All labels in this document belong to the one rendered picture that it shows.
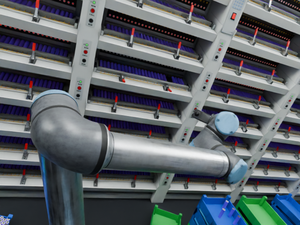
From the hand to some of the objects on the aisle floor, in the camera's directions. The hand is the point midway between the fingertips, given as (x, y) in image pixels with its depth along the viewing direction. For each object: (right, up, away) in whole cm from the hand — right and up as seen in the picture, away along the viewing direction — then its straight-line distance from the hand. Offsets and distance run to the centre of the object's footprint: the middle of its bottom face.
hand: (206, 122), depth 118 cm
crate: (-22, -75, +24) cm, 82 cm away
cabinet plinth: (-61, -53, +46) cm, 93 cm away
